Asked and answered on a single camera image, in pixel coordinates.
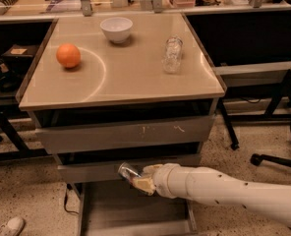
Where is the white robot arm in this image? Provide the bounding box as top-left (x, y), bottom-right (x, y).
top-left (132, 163), bottom-right (291, 228)

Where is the white sneaker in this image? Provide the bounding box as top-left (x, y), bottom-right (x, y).
top-left (0, 216), bottom-right (25, 236)

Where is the black cable on floor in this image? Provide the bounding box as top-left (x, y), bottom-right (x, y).
top-left (63, 183), bottom-right (81, 216)

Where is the black desk leg with caster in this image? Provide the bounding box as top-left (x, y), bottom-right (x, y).
top-left (217, 98), bottom-right (239, 150)

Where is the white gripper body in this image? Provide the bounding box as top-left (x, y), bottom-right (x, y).
top-left (152, 163), bottom-right (182, 199)

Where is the grey top drawer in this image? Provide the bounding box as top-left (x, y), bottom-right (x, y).
top-left (35, 115), bottom-right (214, 154)

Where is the grey middle drawer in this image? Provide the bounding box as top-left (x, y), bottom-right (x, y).
top-left (58, 153), bottom-right (201, 183)

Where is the grey open bottom drawer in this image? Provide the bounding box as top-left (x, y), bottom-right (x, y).
top-left (78, 180), bottom-right (198, 236)

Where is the black office chair base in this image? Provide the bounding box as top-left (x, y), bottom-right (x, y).
top-left (250, 153), bottom-right (291, 168)

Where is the white bowl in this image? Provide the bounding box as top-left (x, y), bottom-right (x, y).
top-left (100, 17), bottom-right (133, 43)

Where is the redbull can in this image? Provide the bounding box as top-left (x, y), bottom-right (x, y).
top-left (118, 162), bottom-right (141, 185)

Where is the black box with label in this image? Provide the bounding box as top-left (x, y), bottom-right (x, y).
top-left (1, 44), bottom-right (38, 74)

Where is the grey drawer cabinet with counter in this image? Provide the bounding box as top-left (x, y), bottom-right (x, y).
top-left (16, 12), bottom-right (227, 236)

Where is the orange fruit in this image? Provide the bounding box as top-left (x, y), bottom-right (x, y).
top-left (56, 43), bottom-right (81, 69)

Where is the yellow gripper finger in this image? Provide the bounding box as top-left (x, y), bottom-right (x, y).
top-left (133, 178), bottom-right (155, 196)
top-left (143, 164), bottom-right (162, 175)

